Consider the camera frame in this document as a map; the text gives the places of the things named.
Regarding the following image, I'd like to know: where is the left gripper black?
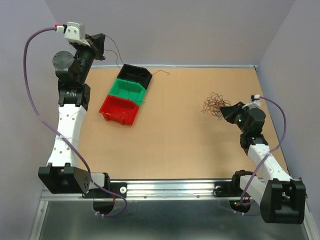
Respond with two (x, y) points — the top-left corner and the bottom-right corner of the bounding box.
(73, 33), (105, 84)

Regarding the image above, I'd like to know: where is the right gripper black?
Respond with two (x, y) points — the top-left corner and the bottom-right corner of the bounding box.
(219, 101), (249, 134)

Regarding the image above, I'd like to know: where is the single thin dark cable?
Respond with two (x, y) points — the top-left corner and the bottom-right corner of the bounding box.
(103, 36), (171, 76)

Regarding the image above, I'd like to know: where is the cable bundle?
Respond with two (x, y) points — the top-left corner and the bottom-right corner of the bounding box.
(200, 91), (232, 122)

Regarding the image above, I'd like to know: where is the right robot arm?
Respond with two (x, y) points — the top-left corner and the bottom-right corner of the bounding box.
(220, 98), (306, 225)

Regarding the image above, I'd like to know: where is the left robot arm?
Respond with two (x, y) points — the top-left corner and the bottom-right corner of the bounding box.
(38, 33), (105, 194)

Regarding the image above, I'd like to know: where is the black plastic bin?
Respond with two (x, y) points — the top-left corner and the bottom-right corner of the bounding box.
(117, 64), (153, 90)

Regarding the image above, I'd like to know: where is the green plastic bin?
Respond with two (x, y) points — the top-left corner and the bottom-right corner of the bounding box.
(108, 78), (147, 106)

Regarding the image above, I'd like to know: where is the red plastic bin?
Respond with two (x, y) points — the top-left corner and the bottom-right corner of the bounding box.
(99, 94), (140, 126)

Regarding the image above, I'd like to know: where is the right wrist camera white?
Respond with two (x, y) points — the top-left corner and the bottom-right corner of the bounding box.
(242, 94), (262, 109)

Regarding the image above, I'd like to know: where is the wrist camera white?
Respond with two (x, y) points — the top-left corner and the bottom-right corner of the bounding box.
(242, 94), (262, 109)
(54, 21), (86, 42)

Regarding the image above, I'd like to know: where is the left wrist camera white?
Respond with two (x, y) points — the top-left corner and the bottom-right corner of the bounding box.
(54, 21), (86, 42)

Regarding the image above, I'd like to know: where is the aluminium mounting rail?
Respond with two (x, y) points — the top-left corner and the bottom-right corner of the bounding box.
(40, 178), (242, 202)

